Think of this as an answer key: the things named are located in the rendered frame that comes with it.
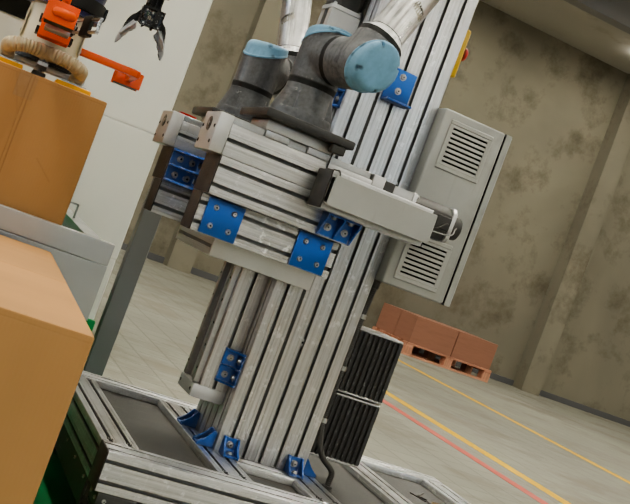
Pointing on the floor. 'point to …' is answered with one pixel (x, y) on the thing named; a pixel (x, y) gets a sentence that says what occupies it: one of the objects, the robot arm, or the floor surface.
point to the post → (122, 290)
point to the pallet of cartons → (437, 342)
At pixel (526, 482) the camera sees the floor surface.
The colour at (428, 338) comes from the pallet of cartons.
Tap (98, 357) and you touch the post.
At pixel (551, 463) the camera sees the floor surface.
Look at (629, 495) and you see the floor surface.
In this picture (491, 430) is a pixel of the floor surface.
